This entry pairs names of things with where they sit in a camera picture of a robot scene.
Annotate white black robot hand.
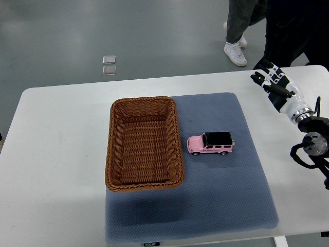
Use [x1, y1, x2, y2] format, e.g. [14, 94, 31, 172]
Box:
[251, 60, 314, 124]

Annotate pink toy car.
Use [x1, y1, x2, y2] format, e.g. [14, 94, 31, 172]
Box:
[187, 132, 235, 156]

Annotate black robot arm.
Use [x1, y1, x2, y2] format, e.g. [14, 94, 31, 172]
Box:
[290, 97, 328, 189]

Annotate brown wicker basket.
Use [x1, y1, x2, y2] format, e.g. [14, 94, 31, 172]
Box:
[105, 96, 185, 192]

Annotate person in black clothes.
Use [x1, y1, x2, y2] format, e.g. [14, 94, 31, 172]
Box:
[254, 1, 328, 69]

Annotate person in grey trousers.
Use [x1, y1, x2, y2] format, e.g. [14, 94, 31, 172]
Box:
[223, 0, 267, 67]

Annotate blue grey foam mat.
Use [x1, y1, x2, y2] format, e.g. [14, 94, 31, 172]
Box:
[105, 93, 279, 245]

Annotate white table leg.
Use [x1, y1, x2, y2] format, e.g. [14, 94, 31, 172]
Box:
[273, 236, 288, 247]

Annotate lower clear floor plate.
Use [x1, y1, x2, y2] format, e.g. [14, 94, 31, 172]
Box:
[102, 65, 116, 76]

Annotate clear floor plate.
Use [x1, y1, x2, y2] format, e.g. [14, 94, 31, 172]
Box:
[102, 55, 116, 64]
[102, 65, 116, 76]

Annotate upper clear floor plate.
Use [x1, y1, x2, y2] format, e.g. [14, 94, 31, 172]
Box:
[102, 55, 116, 64]

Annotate black table label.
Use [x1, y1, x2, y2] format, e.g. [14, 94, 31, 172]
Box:
[143, 242, 160, 247]

